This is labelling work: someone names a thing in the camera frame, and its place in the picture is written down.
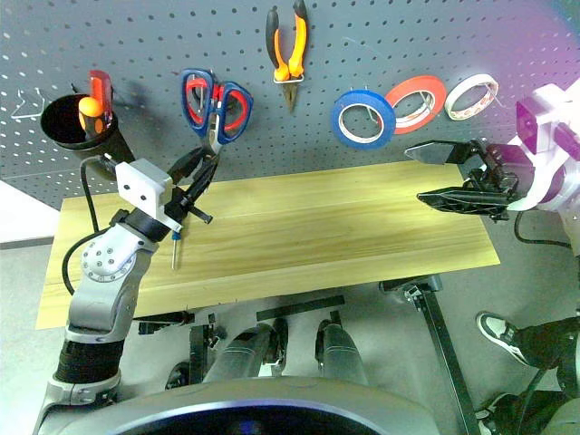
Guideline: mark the black table leg with bracket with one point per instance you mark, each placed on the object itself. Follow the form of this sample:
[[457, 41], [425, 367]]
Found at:
[[441, 335]]

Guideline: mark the dark grey perforated pegboard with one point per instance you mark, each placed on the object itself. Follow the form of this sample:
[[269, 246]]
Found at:
[[136, 27]]

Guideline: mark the blue tape roll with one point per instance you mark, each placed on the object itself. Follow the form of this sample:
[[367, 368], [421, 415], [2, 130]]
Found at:
[[337, 122]]

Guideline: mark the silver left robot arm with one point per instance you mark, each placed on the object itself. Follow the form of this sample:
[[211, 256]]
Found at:
[[104, 263]]

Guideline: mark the black table crossbar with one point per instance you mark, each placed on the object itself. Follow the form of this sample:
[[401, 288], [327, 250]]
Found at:
[[299, 307]]

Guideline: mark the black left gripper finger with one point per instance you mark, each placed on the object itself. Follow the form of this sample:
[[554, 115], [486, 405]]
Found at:
[[204, 179], [186, 165]]

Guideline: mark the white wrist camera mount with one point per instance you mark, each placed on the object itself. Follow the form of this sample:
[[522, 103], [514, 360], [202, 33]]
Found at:
[[136, 181], [548, 136]]

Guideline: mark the black plastic cup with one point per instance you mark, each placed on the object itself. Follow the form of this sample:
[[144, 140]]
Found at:
[[113, 149]]

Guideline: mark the black white sneaker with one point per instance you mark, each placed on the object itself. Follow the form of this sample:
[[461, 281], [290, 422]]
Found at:
[[498, 335]]

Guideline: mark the dark grey rounded shape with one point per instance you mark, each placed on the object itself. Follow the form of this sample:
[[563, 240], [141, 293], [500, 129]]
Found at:
[[247, 353], [342, 353]]

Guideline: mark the double prong silver hook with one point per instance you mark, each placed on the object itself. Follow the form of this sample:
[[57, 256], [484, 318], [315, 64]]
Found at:
[[375, 118]]

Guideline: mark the black table bracket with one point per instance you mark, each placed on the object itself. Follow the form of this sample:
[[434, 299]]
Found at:
[[165, 322]]

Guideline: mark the orange black pliers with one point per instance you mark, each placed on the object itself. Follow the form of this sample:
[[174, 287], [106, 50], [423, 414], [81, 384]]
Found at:
[[296, 50]]

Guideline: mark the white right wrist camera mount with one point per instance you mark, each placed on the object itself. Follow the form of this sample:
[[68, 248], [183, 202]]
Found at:
[[548, 136]]

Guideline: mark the red tape roll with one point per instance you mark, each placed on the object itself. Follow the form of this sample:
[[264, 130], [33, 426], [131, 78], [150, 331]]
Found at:
[[417, 84]]

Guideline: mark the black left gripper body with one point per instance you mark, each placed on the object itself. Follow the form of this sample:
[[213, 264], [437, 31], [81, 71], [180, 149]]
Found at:
[[179, 206]]

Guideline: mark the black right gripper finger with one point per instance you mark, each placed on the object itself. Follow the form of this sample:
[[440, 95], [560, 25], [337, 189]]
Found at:
[[444, 152], [466, 200]]

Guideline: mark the person's dark trouser leg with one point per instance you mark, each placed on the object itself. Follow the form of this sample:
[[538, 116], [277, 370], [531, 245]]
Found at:
[[548, 344]]

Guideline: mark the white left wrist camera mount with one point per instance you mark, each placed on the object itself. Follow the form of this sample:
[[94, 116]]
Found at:
[[136, 181]]

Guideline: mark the grey robot torso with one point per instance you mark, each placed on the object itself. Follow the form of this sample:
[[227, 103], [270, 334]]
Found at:
[[272, 396]]

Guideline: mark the white tape roll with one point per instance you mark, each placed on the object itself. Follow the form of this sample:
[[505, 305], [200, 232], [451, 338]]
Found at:
[[458, 89]]

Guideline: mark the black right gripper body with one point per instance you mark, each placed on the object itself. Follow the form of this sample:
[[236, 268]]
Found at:
[[503, 172]]

